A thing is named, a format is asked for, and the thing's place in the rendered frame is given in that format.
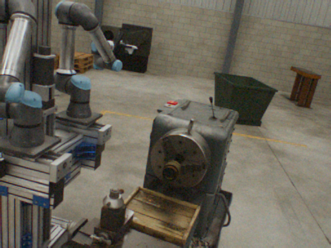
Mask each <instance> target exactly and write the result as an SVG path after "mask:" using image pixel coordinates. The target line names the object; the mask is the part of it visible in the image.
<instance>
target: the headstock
mask: <svg viewBox="0 0 331 248"><path fill-rule="evenodd" d="M187 101H190V104H189V105H188V106H187V107H186V108H185V109H184V110H182V107H183V106H184V105H185V104H186V102H187ZM176 102H178V104H179V105H178V106H177V107H175V108H173V107H167V108H170V109H167V110H165V111H162V112H160V113H159V114H158V115H157V116H156V118H155V119H154V120H153V126H152V130H151V135H150V139H151V140H150V143H149V153H148V157H147V163H146V170H145V171H146V174H150V175H152V176H155V177H157V176H156V174H155V172H154V170H153V168H152V166H151V151H152V148H153V147H154V144H155V143H156V142H157V141H158V140H159V139H160V138H161V137H162V136H164V135H165V134H166V133H167V132H169V131H170V130H174V129H177V128H185V127H187V126H188V125H189V122H190V119H193V117H195V121H194V123H193V128H192V130H194V131H195V132H197V133H199V134H200V135H201V136H202V137H203V138H204V139H205V140H206V142H207V143H208V146H209V148H210V151H211V163H210V164H209V167H208V170H207V171H206V174H205V175H204V177H203V179H202V180H201V181H200V182H198V184H197V185H195V186H193V187H192V188H193V189H196V190H200V191H203V192H208V193H210V194H213V193H215V192H216V190H217V187H218V185H219V178H220V174H221V171H222V168H223V166H224V163H225V161H226V158H227V154H228V153H230V151H229V149H230V143H231V142H232V134H233V131H234V130H235V128H234V126H235V123H236V122H237V119H238V117H239V113H238V112H236V111H234V110H231V109H226V108H222V107H216V106H213V111H214V115H215V117H217V119H213V118H212V117H213V112H212V109H211V105H209V104H204V103H201V102H197V101H191V100H188V99H177V100H176ZM228 110H231V112H230V114H229V115H228V117H227V118H226V119H225V120H224V121H223V122H220V119H221V118H222V117H223V116H224V115H225V113H227V111H228ZM208 125H209V126H208ZM212 125H216V126H215V127H214V126H212ZM219 125H222V126H219Z"/></svg>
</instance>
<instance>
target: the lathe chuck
mask: <svg viewBox="0 0 331 248"><path fill-rule="evenodd" d="M185 132H187V130H172V131H170V132H167V134H165V135H164V136H162V137H161V138H160V139H159V140H158V141H157V142H156V143H155V144H154V147H153V148H152V151H151V166H152V168H153V170H154V172H155V174H156V176H157V177H159V179H160V180H161V179H162V177H163V176H162V171H163V169H164V164H166V161H165V159H164V158H165V157H166V156H165V155H164V149H163V148H162V145H161V142H163V140H162V138H164V137H165V136H168V138H169V140H170V141H171V143H172V146H173V147H174V148H175V151H176V153H177V154H180V155H182V156H183V157H184V158H185V160H189V161H200V162H204V163H206V169H202V170H201V172H195V171H192V172H185V173H183V172H181V173H180V175H179V176H178V177H177V178H176V179H175V180H173V181H169V182H168V183H167V185H169V186H170V187H174V188H177V189H187V188H190V187H193V186H195V185H197V184H198V182H200V181H201V180H202V179H203V177H204V175H205V174H206V171H207V170H208V166H209V162H210V155H209V151H208V148H207V146H206V144H205V143H204V142H203V140H202V139H201V138H200V137H199V136H198V135H196V134H195V133H193V132H190V135H187V134H185Z"/></svg>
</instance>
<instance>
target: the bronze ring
mask: <svg viewBox="0 0 331 248"><path fill-rule="evenodd" d="M181 172H182V168H181V166H180V164H179V163H178V162H177V161H172V160H171V161H167V162H166V163H165V164H164V169H163V171H162V176H163V177H164V179H165V180H168V181H173V180H175V179H176V178H177V177H178V176H179V175H180V173H181Z"/></svg>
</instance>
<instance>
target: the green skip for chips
mask: <svg viewBox="0 0 331 248"><path fill-rule="evenodd" d="M214 75H215V99H214V106H216V107H222V108H225V109H231V110H234V111H236V112H238V113H239V117H238V119H237V122H236V123H235V124H238V125H251V126H256V127H260V126H261V123H262V121H261V119H262V117H263V115H264V113H265V112H266V109H267V108H268V105H269V104H270V103H271V100H272V99H273V96H274V95H275V93H276V92H278V90H277V89H275V88H273V87H271V86H268V85H267V84H265V83H263V82H260V81H258V80H256V79H255V78H252V77H248V76H236V75H232V74H225V73H217V72H214Z"/></svg>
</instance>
